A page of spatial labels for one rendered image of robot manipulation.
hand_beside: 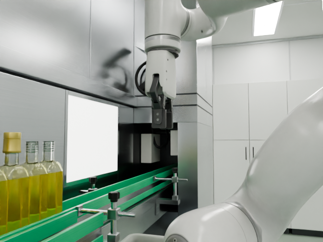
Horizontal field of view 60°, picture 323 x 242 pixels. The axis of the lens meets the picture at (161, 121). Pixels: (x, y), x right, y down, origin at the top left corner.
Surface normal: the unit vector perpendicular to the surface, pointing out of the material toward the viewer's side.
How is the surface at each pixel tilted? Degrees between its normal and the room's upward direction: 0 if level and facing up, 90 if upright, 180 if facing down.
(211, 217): 26
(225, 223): 42
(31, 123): 90
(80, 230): 90
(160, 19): 90
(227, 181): 90
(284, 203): 136
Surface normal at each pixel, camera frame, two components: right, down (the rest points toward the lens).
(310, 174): -0.14, 0.44
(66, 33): 0.96, -0.02
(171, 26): 0.46, -0.06
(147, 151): -0.29, -0.06
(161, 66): -0.08, -0.16
